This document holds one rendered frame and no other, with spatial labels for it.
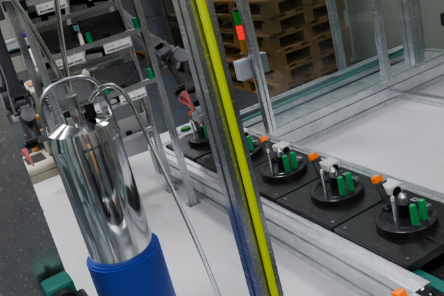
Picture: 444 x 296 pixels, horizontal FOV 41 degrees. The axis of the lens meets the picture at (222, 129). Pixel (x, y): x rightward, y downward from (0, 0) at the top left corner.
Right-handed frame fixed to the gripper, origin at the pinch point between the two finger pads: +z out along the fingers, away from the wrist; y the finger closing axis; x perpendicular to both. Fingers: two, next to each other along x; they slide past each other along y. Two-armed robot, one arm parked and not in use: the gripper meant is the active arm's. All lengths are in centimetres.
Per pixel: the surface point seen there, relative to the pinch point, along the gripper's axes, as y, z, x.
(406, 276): -14, 81, -79
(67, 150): -66, 32, -84
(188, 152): -10.1, 13.4, 4.5
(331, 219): -9, 62, -57
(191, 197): -19.9, 31.1, -3.9
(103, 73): -34.8, -11.0, -26.9
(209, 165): -11.3, 24.9, -10.0
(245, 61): 15.4, -2.2, -19.2
